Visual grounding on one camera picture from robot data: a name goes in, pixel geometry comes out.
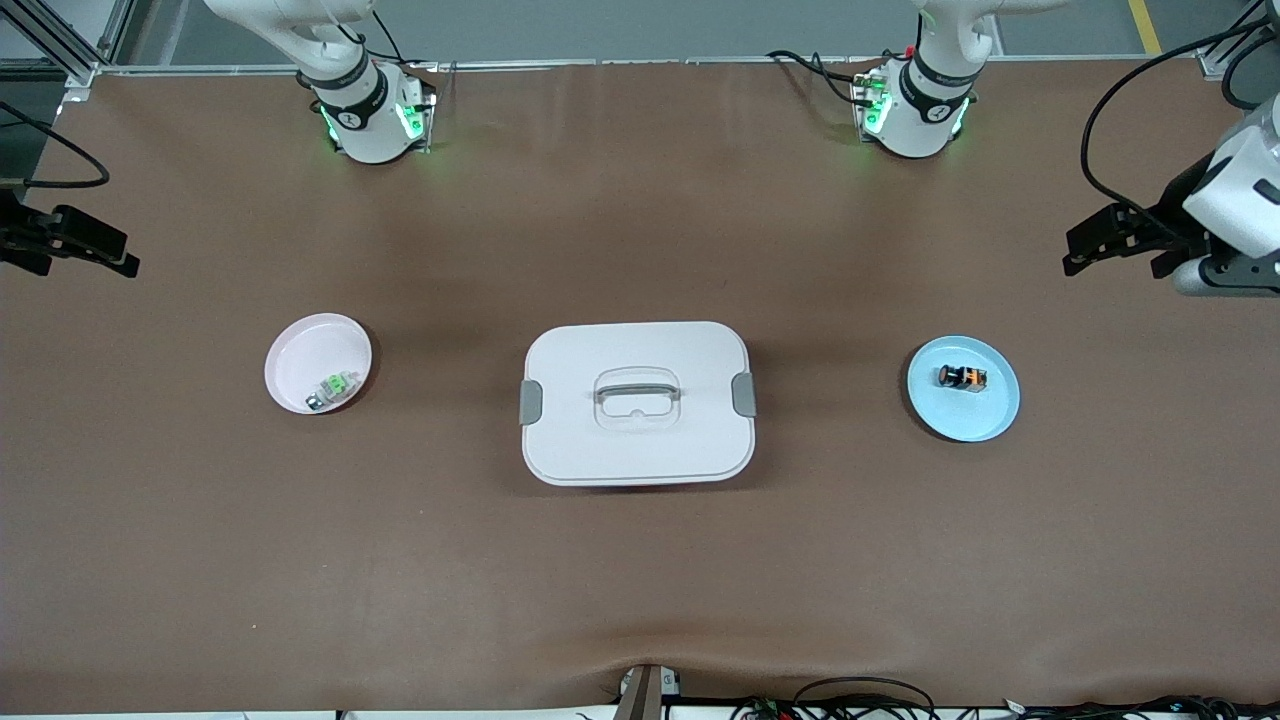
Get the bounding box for metal table edge bracket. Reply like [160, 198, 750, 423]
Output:
[614, 663, 682, 720]

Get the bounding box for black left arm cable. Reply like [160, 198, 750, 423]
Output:
[1079, 20, 1280, 241]

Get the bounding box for black looped cable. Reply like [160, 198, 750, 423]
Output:
[790, 676, 937, 720]

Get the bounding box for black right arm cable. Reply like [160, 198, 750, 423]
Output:
[0, 100, 110, 191]

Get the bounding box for green and silver switch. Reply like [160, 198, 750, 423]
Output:
[305, 371, 361, 412]

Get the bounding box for black cable bundle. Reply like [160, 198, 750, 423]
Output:
[1000, 694, 1280, 720]

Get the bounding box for brown table mat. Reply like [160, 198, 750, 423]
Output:
[0, 58, 1280, 716]

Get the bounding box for black left base cables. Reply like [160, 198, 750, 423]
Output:
[767, 48, 883, 107]

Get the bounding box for aluminium frame post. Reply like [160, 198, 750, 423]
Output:
[1195, 0, 1280, 81]
[0, 0, 137, 87]

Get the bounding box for pink round plate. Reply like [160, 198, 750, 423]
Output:
[264, 313, 374, 416]

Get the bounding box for light blue round plate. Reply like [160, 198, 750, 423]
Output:
[906, 335, 1022, 444]

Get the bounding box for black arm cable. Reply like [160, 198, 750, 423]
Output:
[1079, 20, 1280, 241]
[0, 100, 110, 191]

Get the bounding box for black right base cable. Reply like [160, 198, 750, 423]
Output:
[345, 0, 441, 71]

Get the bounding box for white lidded box grey latches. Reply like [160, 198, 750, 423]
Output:
[519, 320, 758, 488]

